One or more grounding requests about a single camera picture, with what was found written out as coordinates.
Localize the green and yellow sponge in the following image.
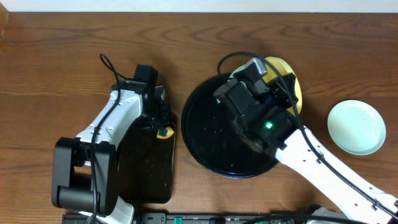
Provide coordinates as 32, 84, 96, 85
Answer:
157, 126, 175, 139

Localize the yellow plate with stain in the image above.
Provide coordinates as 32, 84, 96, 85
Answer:
262, 57, 302, 115

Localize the black rectangular tray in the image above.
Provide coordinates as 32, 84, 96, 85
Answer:
119, 119, 176, 203

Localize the light green plate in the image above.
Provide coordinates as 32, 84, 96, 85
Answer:
327, 100, 386, 156

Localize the green plate with stain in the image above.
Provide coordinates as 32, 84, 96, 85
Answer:
229, 65, 248, 80

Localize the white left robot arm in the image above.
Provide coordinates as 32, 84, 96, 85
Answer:
51, 80, 167, 223

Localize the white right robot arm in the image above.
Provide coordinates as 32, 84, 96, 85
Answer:
214, 72, 397, 223

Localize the black round tray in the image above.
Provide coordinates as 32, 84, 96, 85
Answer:
181, 75, 279, 179

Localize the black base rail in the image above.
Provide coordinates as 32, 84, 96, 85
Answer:
61, 212, 312, 224

